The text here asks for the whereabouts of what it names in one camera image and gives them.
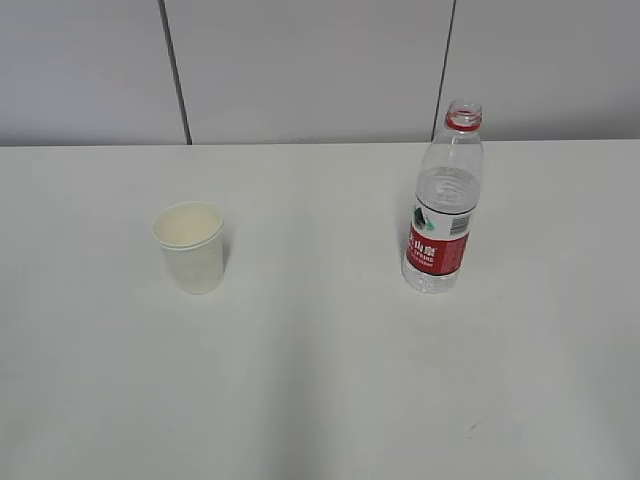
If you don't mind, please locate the white paper cup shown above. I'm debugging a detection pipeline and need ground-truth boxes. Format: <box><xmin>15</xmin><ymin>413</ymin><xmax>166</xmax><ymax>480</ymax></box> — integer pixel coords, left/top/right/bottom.
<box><xmin>152</xmin><ymin>201</ymin><xmax>224</xmax><ymax>295</ymax></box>

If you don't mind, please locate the clear water bottle red label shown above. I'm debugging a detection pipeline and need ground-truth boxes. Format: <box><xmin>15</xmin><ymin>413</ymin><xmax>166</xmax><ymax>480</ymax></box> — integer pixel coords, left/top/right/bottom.
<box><xmin>402</xmin><ymin>100</ymin><xmax>484</xmax><ymax>294</ymax></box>

